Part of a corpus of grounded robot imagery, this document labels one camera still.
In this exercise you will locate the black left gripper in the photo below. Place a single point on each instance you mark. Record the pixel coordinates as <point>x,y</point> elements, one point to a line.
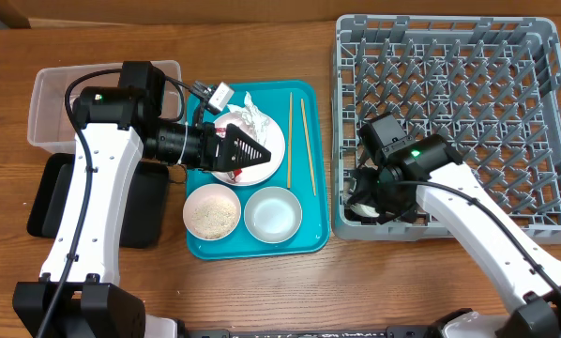
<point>229,149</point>

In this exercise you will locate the clear plastic bin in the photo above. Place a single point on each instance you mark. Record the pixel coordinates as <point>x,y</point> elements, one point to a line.
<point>48,124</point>

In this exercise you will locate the white rice grains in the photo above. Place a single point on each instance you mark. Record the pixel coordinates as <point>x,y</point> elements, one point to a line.
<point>214,218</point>

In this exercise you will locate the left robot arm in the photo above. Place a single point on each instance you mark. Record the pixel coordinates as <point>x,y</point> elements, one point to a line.
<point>77,293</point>

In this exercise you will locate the wooden chopstick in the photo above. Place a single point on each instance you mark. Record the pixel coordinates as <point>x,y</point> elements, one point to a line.
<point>308,145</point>
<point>290,142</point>

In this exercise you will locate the teal plastic tray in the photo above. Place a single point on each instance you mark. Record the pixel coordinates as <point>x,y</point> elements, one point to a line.
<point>272,98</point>

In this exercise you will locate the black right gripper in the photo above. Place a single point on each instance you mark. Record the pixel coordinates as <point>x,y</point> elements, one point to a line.
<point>362,189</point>

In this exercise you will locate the white napkin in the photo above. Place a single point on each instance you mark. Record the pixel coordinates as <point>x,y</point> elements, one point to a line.
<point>252,118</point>

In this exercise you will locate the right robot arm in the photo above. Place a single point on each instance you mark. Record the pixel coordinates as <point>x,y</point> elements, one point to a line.
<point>431,175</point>

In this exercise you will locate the grey bowl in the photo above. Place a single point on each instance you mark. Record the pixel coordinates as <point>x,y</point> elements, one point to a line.
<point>273,215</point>

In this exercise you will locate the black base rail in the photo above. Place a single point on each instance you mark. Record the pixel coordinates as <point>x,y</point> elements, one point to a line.
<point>308,332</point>

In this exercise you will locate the white cup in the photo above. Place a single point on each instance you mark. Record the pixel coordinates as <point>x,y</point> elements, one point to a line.
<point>364,211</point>

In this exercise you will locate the black plastic tray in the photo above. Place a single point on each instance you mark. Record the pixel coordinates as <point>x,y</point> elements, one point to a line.
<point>143,214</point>

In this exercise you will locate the white round plate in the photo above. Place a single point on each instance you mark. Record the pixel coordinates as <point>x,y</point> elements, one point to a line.
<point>274,142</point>

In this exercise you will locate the grey plastic dish rack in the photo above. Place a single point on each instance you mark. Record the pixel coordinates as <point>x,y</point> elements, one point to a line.
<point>491,86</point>

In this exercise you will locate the pink bowl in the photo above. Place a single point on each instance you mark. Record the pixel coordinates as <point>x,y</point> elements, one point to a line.
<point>197,197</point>

